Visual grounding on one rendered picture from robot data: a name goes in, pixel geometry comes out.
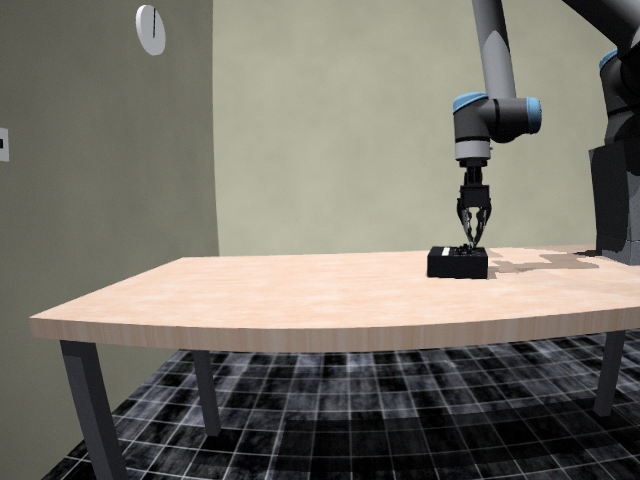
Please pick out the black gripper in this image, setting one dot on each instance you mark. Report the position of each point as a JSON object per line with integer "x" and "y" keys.
{"x": 476, "y": 196}

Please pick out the black lighting desk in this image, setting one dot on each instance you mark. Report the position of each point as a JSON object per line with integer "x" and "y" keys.
{"x": 470, "y": 262}

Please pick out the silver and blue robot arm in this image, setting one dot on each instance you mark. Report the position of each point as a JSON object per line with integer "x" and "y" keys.
{"x": 476, "y": 116}

